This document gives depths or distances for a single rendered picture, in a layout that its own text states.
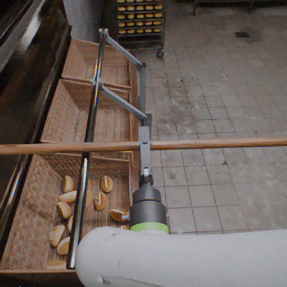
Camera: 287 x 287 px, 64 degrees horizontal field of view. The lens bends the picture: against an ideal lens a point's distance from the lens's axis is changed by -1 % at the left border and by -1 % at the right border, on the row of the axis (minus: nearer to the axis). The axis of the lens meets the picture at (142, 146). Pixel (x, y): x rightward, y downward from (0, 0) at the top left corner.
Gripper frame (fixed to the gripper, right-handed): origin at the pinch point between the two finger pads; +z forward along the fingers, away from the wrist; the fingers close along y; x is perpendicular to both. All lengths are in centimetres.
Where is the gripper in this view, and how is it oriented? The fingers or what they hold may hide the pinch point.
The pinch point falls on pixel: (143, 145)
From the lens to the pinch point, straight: 71.4
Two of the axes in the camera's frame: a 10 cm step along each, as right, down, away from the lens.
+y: 0.0, 6.4, 7.7
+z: -0.4, -7.7, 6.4
